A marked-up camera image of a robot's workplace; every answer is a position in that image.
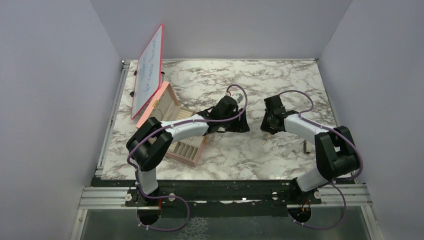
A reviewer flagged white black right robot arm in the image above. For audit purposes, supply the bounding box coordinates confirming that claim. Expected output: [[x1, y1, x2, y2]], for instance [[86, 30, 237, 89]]
[[260, 95, 361, 204]]

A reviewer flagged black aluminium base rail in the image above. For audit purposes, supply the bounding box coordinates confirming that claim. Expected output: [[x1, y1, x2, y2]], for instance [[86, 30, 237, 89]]
[[78, 179, 373, 218]]

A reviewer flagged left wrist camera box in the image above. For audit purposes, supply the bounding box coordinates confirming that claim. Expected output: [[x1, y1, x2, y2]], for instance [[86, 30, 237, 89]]
[[230, 93, 244, 103]]

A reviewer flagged pink framed whiteboard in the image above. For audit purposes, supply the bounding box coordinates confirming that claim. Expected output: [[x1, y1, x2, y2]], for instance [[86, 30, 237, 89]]
[[130, 24, 164, 119]]

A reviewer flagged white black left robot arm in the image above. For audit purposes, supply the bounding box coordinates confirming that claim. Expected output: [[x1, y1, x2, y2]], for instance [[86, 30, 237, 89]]
[[126, 93, 250, 206]]

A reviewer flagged black wire whiteboard stand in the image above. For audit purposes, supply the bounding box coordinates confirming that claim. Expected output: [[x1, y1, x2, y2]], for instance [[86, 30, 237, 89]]
[[129, 68, 166, 98]]

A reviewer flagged pink jewelry box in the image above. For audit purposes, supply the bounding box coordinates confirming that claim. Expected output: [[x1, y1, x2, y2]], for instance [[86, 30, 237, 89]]
[[136, 81, 207, 167]]

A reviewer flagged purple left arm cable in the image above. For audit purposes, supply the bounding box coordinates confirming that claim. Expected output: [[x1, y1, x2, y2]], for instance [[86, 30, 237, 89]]
[[126, 83, 249, 232]]

